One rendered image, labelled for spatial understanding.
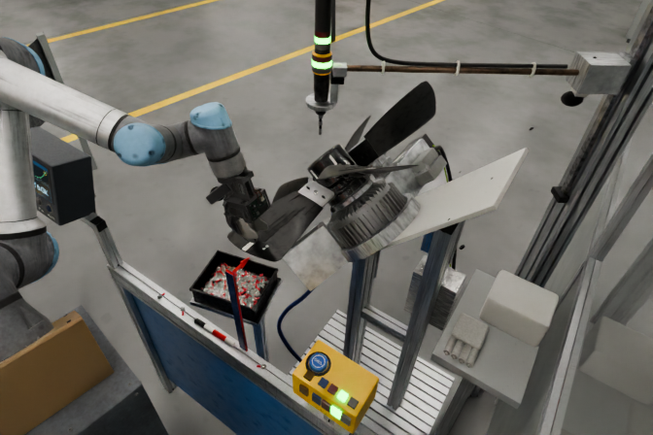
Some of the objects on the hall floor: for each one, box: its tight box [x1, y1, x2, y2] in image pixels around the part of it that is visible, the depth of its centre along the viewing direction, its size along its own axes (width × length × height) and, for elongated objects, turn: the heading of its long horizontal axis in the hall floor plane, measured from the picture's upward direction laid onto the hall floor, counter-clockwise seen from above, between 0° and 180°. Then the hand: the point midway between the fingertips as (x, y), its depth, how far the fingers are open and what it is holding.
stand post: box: [343, 251, 378, 365], centre depth 173 cm, size 4×9×91 cm, turn 144°
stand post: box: [387, 221, 462, 411], centre depth 155 cm, size 4×9×115 cm, turn 144°
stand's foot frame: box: [288, 310, 455, 435], centre depth 196 cm, size 62×46×8 cm
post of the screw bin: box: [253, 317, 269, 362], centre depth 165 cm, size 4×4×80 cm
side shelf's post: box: [434, 378, 474, 435], centre depth 156 cm, size 4×4×83 cm
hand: (251, 237), depth 110 cm, fingers closed
